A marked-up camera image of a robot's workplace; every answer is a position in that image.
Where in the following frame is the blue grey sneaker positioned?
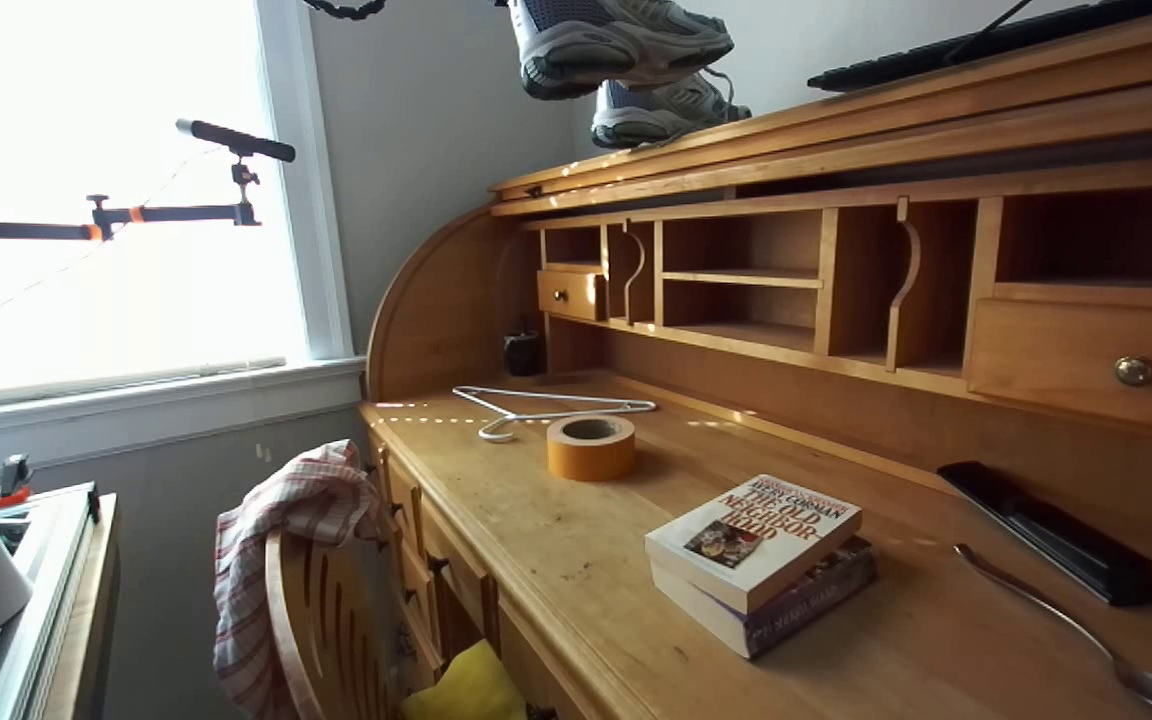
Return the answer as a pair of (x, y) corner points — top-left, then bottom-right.
(587, 70), (757, 154)
(504, 0), (738, 104)

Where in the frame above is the small black cup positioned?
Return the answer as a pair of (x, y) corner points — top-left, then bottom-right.
(501, 328), (549, 379)

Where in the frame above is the small wooden desk drawer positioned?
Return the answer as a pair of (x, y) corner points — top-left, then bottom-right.
(531, 262), (607, 328)

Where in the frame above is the orange tape roll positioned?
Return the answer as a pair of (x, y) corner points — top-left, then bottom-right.
(543, 413), (640, 484)

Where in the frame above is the wooden roll-top desk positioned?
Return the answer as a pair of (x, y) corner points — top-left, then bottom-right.
(355, 0), (1152, 720)

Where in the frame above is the dark cover paperback book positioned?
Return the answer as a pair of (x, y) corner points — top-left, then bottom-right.
(646, 538), (881, 664)

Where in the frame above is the pink striped towel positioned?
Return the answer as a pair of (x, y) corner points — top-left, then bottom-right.
(209, 437), (393, 720)

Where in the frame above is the wooden chair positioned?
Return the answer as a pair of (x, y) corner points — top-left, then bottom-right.
(261, 531), (438, 720)

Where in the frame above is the black computer keyboard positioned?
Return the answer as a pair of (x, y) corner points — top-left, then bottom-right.
(806, 0), (1152, 98)

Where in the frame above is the large wooden knobbed drawer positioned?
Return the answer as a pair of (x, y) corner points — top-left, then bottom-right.
(967, 291), (1152, 441)

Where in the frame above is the black remote control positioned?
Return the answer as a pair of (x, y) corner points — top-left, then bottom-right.
(936, 462), (1152, 614)

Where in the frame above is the white side table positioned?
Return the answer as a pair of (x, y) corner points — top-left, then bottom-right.
(0, 479), (120, 720)

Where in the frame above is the white wire clothes hanger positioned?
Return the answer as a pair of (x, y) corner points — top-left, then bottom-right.
(446, 379), (658, 449)

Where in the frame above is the white window frame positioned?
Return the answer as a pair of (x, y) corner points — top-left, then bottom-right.
(0, 0), (368, 471)

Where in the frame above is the black stereo camera bar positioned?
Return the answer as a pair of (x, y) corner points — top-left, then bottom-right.
(171, 116), (298, 170)

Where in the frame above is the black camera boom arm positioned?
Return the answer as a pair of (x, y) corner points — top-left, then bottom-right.
(0, 157), (267, 244)

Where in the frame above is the black keyboard cable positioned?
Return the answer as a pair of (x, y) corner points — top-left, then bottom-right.
(939, 0), (1051, 65)

